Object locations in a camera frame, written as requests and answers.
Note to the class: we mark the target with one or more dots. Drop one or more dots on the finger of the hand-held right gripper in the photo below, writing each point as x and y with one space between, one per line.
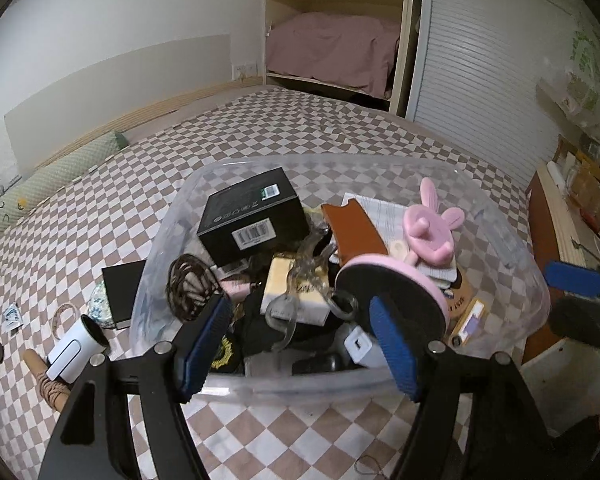
580 320
575 277

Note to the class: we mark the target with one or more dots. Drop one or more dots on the white lined paper sheet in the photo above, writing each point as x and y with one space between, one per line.
385 210

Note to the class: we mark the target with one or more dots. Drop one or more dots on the brown leather pouch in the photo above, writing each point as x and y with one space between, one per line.
355 230

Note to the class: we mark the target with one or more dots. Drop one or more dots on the clear plastic storage container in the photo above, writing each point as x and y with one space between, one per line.
280 385

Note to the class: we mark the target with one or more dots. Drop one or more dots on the pink bunny phone stand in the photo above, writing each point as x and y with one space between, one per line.
430 225

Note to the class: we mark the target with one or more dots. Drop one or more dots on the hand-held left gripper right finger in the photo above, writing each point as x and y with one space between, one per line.
395 350

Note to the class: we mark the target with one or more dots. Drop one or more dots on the checkered bed sheet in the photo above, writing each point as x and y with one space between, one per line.
230 125

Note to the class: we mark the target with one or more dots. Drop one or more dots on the pink bedding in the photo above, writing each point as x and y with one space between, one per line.
330 45

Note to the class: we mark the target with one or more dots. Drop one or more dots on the cardboard tube with twine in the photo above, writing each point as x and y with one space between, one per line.
42 375

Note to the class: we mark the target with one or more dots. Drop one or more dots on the black round tin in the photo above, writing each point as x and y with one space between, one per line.
225 355

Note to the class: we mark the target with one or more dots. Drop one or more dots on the brown box with purple label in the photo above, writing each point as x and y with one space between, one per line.
467 317

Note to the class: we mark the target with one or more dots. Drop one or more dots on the pink tube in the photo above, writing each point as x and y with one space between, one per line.
237 287

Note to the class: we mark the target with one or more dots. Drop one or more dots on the green wall stickers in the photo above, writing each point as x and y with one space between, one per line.
587 52

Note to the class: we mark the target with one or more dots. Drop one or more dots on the clear wall shelf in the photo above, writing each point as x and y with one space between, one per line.
570 100

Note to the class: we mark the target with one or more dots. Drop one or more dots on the floral fabric pouch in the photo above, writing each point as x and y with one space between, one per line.
99 305

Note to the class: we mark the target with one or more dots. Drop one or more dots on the pile of desk boxes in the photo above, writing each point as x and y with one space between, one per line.
590 185

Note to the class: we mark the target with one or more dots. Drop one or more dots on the white cylindrical water pump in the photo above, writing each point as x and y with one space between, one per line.
72 350

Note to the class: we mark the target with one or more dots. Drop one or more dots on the clear plastic strip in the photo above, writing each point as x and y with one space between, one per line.
294 272

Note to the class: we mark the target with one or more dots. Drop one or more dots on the white wall socket panel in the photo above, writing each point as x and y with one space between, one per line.
5 185

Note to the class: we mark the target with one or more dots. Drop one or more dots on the white slatted wardrobe door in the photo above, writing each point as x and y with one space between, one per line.
480 60

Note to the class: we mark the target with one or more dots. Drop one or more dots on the wooden alcove cabinet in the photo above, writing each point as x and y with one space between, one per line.
405 45

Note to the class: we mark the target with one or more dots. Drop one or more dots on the cream rectangular box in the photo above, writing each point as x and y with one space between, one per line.
305 305

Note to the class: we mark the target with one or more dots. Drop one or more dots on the green bolster pillow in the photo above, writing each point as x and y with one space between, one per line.
55 175

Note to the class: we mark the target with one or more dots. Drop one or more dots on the wooden bed frame rail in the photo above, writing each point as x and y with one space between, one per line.
155 107

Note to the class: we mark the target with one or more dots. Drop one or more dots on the wooden desk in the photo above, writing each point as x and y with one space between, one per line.
550 220

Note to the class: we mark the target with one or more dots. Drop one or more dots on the black hexagonal box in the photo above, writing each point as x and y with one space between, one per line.
125 295

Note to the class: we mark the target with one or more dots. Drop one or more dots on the small blue white sachet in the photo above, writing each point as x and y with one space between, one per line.
12 316

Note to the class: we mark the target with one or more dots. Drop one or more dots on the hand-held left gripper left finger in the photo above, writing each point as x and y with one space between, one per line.
205 350

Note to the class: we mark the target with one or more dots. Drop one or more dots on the clear tape roll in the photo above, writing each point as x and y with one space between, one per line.
55 322

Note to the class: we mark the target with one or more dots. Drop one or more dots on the black glossy case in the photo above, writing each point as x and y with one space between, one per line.
320 362

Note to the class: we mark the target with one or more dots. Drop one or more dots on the black cardboard box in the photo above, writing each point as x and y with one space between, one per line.
250 210

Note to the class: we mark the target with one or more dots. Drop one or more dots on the white power adapter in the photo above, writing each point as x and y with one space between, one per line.
362 347

